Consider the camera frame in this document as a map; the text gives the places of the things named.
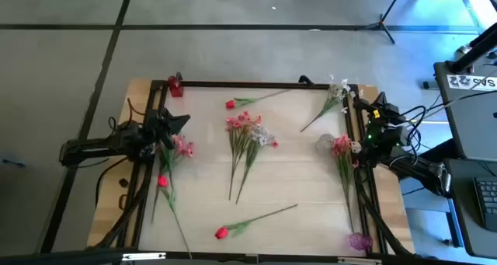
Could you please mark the purple glass vase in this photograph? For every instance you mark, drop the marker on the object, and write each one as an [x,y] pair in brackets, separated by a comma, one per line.
[359,241]

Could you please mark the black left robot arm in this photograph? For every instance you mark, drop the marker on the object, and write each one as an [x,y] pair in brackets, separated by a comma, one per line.
[93,148]

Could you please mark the white artificial flower bunch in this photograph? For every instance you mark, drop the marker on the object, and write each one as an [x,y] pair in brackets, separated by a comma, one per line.
[336,92]
[262,137]

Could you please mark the red glass vase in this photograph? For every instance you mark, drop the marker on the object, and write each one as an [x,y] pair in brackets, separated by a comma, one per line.
[175,88]

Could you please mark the black clamp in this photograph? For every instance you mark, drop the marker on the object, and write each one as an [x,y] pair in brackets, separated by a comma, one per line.
[306,79]
[179,76]

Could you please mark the red artificial tulip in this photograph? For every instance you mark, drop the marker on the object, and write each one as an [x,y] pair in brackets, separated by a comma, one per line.
[221,232]
[163,181]
[230,104]

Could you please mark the black tripod stand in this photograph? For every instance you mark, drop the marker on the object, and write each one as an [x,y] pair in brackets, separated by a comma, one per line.
[382,24]

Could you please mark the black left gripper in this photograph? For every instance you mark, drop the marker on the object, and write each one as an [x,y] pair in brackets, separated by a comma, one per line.
[163,123]

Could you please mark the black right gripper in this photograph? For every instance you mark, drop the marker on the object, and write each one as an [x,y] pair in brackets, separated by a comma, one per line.
[378,119]

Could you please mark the black diagonal pole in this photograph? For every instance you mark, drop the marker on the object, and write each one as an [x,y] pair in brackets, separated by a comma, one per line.
[473,49]

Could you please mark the black aluminium table frame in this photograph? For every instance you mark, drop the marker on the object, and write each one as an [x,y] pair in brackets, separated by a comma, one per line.
[252,84]

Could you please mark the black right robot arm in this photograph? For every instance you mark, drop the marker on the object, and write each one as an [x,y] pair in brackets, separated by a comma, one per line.
[419,168]

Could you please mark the grey equipment cart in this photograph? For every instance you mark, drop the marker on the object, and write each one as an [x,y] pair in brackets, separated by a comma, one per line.
[473,121]

